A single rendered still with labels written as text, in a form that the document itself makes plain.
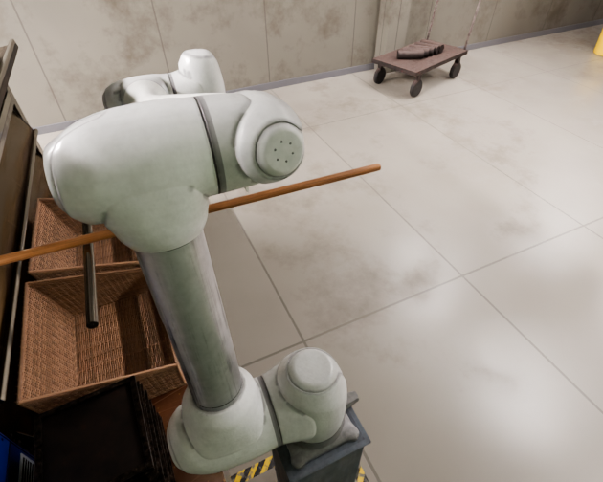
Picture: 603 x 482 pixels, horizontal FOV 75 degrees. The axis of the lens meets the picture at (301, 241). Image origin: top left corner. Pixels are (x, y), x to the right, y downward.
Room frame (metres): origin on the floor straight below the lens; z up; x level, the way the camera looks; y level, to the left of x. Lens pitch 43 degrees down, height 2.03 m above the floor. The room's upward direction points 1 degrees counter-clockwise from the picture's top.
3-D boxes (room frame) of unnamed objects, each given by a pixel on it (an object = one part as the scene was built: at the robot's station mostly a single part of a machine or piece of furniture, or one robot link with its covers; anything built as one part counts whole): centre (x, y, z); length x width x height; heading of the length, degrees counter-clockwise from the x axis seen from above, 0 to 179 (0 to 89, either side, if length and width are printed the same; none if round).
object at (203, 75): (1.01, 0.26, 1.64); 0.13 x 0.11 x 0.16; 111
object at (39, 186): (1.32, 1.26, 0.76); 1.79 x 0.11 x 0.19; 23
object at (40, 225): (1.44, 1.01, 0.72); 0.56 x 0.49 x 0.28; 22
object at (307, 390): (0.42, -0.01, 1.17); 0.18 x 0.16 x 0.22; 111
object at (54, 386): (0.89, 0.79, 0.72); 0.56 x 0.49 x 0.28; 24
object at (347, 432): (0.43, -0.04, 1.03); 0.22 x 0.18 x 0.06; 114
